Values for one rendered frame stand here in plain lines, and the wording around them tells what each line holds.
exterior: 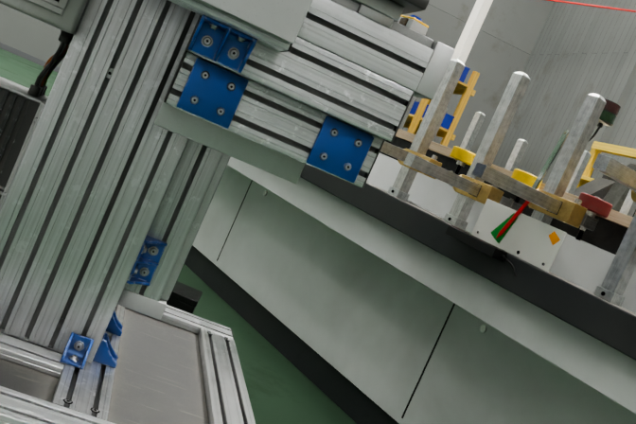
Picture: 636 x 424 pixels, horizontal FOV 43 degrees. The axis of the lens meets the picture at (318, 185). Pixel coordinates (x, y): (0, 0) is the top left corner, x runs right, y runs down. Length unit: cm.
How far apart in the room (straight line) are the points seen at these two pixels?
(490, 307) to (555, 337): 20
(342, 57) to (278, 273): 181
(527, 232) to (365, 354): 82
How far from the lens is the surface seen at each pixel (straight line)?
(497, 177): 177
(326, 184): 254
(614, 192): 795
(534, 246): 197
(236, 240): 331
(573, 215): 194
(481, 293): 206
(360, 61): 130
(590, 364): 186
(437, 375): 238
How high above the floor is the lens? 78
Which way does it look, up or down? 3 degrees down
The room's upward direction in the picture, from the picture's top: 24 degrees clockwise
